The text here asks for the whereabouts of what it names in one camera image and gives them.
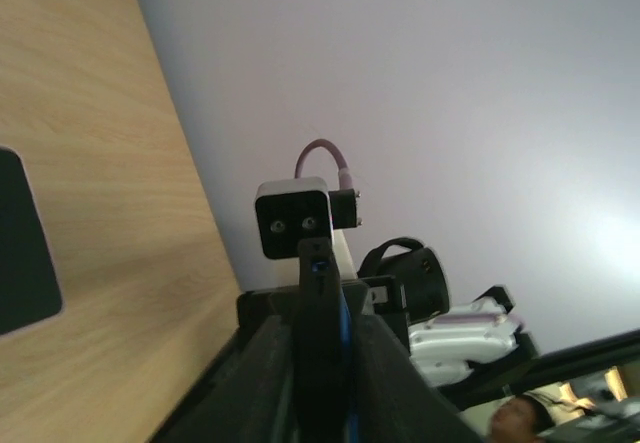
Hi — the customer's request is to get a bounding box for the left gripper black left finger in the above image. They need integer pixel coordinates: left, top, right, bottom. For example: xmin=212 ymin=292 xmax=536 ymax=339
xmin=158 ymin=316 xmax=298 ymax=443

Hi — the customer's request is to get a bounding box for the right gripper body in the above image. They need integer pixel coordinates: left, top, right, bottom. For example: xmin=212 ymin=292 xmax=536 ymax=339
xmin=236 ymin=276 xmax=410 ymax=352

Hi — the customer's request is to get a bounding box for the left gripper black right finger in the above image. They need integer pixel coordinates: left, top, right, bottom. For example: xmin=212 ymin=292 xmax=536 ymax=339
xmin=354 ymin=315 xmax=483 ymax=443

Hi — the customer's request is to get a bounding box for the black phone case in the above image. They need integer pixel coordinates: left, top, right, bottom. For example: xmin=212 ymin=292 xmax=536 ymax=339
xmin=292 ymin=238 xmax=340 ymax=442

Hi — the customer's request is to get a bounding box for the black phone pink edge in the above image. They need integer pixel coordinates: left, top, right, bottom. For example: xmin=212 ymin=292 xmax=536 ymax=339
xmin=1 ymin=148 xmax=63 ymax=335

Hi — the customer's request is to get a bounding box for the black phone blue edge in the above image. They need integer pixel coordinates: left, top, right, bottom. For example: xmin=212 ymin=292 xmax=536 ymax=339
xmin=311 ymin=259 xmax=357 ymax=442

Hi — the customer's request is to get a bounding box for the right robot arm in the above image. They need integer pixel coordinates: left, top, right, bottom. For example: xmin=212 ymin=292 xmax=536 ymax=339
xmin=334 ymin=232 xmax=639 ymax=409

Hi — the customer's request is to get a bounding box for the person head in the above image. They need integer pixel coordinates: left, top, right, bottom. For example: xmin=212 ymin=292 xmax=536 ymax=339
xmin=486 ymin=394 xmax=555 ymax=443

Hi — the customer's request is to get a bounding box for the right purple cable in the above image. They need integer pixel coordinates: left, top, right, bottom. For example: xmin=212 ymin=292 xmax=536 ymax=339
xmin=293 ymin=138 xmax=354 ymax=192

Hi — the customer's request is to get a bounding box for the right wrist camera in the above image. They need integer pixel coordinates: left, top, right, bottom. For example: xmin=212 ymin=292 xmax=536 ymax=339
xmin=254 ymin=177 xmax=361 ymax=287

